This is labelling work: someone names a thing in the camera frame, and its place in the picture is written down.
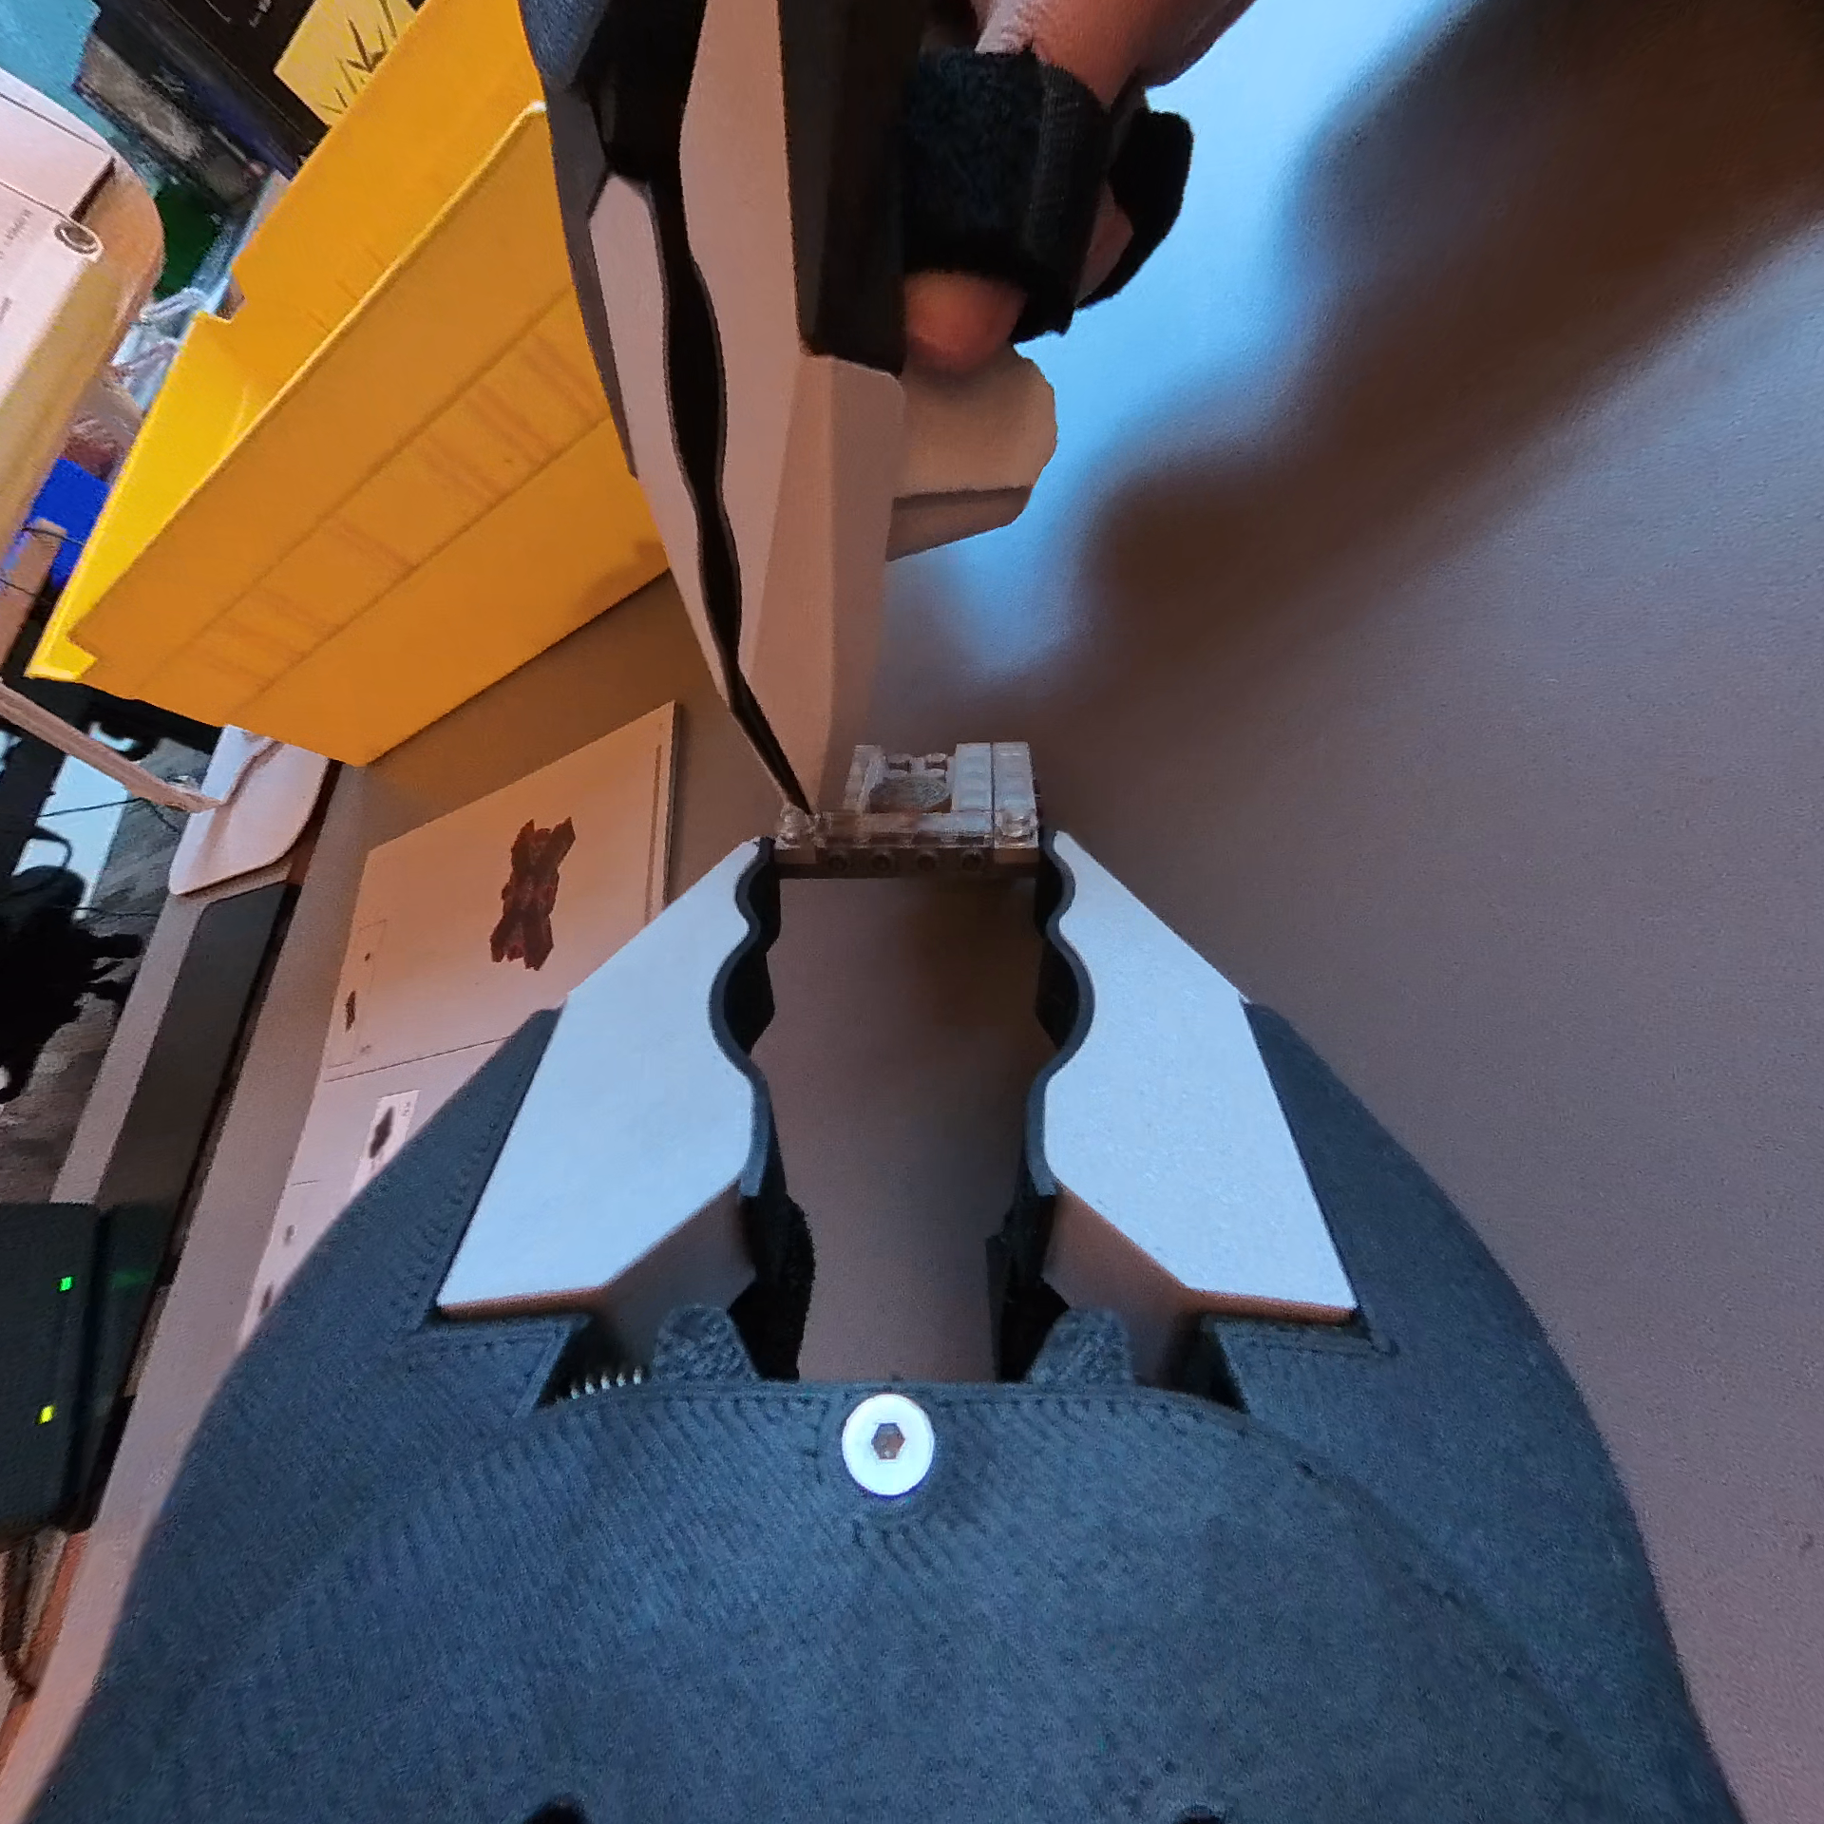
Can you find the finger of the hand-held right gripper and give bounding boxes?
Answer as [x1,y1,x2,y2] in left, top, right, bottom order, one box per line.
[684,0,914,805]
[586,180,816,824]

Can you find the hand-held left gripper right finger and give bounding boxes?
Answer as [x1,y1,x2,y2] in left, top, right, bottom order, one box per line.
[993,829,1362,1381]

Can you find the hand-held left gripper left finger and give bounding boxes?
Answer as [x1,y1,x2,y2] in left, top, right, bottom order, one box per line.
[436,838,816,1379]

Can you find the yellow plastic parts bin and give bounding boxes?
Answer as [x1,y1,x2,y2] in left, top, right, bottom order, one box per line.
[28,0,677,767]

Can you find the grey desk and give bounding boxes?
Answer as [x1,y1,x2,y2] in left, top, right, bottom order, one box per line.
[41,0,1824,1811]

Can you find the person's right hand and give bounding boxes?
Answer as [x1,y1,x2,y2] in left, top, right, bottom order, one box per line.
[900,0,1263,375]

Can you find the instruction booklet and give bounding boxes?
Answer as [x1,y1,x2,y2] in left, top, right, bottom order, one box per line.
[243,701,683,1351]

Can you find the black toy set box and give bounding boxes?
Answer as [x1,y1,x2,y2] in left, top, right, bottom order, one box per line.
[79,0,429,165]

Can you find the wooden clipboard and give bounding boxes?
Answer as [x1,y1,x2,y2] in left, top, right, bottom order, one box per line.
[0,68,168,552]

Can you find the black electronic box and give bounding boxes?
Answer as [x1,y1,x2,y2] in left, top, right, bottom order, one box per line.
[0,1201,143,1539]

